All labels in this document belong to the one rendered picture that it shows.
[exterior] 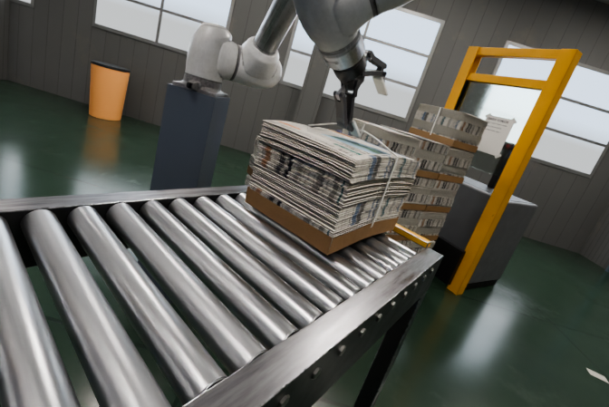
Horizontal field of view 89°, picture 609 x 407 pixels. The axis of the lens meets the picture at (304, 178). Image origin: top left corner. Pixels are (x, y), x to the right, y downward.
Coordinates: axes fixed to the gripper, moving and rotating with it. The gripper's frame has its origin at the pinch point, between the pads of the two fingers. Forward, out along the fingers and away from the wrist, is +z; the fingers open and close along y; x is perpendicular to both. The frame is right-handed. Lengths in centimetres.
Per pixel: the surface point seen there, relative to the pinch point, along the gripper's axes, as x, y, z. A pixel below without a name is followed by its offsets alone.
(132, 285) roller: 5, 56, -36
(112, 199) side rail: -22, 53, -30
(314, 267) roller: 14.6, 41.2, -7.7
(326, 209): 10.2, 29.8, -8.8
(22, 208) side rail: -21, 59, -43
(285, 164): -4.2, 25.6, -11.3
